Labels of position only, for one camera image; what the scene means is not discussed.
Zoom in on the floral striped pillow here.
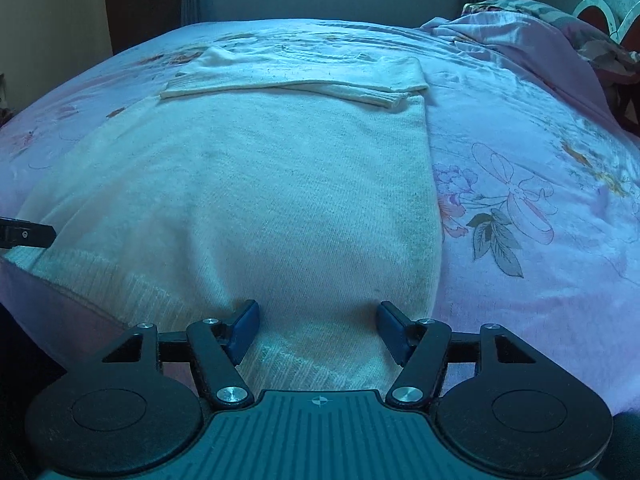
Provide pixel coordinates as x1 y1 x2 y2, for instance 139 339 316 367
462 0 640 91

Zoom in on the pink crumpled quilt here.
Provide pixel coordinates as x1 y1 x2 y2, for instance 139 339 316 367
422 10 640 126

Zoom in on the white knit sweater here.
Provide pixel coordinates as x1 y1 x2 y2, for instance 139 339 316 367
2 45 446 396

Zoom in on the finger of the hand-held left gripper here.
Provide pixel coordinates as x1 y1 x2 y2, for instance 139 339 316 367
0 216 57 250

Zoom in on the dark wooden door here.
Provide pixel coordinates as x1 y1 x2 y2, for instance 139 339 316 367
102 0 186 56

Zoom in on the floral pink bed sheet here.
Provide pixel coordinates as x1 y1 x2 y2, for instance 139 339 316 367
0 17 640 411

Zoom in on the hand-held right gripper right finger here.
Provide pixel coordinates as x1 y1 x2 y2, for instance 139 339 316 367
377 301 540 409

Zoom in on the white and red headboard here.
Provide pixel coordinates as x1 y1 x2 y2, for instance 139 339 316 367
572 0 640 56

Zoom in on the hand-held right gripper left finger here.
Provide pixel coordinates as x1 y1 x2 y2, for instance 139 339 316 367
102 299 261 409

